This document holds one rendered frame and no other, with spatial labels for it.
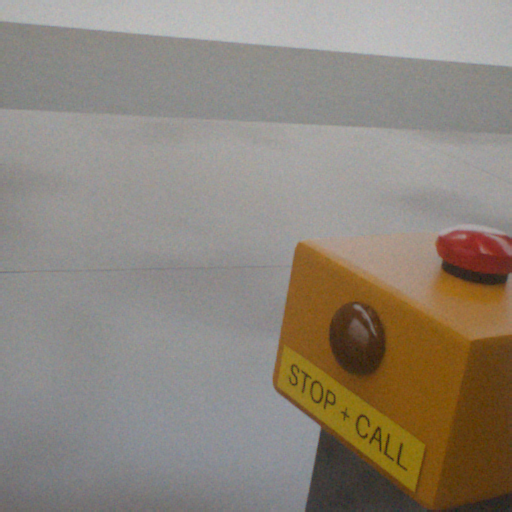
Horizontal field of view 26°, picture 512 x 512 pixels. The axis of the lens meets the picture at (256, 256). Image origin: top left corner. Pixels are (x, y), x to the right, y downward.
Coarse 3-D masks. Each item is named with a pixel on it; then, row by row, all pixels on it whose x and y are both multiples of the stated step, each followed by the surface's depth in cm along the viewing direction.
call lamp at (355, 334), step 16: (352, 304) 46; (336, 320) 47; (352, 320) 46; (368, 320) 46; (336, 336) 47; (352, 336) 46; (368, 336) 45; (336, 352) 47; (352, 352) 46; (368, 352) 45; (352, 368) 46; (368, 368) 46
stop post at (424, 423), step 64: (320, 256) 49; (384, 256) 50; (320, 320) 49; (384, 320) 46; (448, 320) 43; (320, 384) 49; (384, 384) 46; (448, 384) 43; (320, 448) 53; (384, 448) 46; (448, 448) 43
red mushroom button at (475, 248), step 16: (448, 240) 48; (464, 240) 48; (480, 240) 48; (496, 240) 48; (448, 256) 48; (464, 256) 48; (480, 256) 47; (496, 256) 47; (480, 272) 48; (496, 272) 48
